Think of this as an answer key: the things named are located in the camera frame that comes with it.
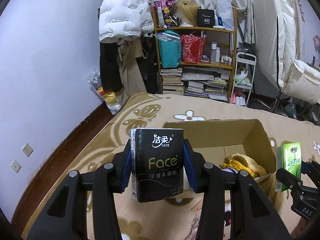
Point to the beige patterned blanket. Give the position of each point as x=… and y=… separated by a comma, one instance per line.
x=168, y=219

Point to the pink packet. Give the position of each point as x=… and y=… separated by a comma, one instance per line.
x=194, y=227

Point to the red gift bag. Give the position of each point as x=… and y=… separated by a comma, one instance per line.
x=192, y=48

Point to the white puffer jacket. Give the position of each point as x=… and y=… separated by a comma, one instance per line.
x=124, y=20

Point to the white utility cart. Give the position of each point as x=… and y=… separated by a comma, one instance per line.
x=243, y=79

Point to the plastic bag on floor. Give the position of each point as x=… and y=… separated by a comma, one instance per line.
x=109, y=97

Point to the wall socket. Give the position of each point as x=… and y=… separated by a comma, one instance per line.
x=27, y=149
x=15, y=166

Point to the green tissue pack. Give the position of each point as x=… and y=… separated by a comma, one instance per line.
x=289, y=157

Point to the beige trench coat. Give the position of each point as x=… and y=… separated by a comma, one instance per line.
x=129, y=70

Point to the cardboard box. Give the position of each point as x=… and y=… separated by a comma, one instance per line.
x=217, y=140

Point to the wooden shelf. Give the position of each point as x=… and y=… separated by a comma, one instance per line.
x=212, y=77

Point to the yellow dog plush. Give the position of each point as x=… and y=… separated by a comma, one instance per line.
x=243, y=162

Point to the wall socket lower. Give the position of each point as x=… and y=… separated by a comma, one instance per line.
x=15, y=166

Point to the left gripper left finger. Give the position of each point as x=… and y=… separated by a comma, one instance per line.
x=64, y=215

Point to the teal bag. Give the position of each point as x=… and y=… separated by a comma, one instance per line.
x=170, y=48

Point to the cream padded chair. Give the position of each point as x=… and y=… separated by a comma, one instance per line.
x=275, y=41

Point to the black Face tissue pack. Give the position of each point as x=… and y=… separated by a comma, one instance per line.
x=157, y=163

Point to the blonde wig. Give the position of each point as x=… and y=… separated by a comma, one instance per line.
x=186, y=12

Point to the stack of books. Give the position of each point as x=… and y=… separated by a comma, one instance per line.
x=171, y=81

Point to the wall socket upper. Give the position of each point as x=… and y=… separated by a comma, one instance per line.
x=27, y=149

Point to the black box with 40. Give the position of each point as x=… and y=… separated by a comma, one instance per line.
x=205, y=18

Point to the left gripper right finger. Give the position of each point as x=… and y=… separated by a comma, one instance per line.
x=253, y=215

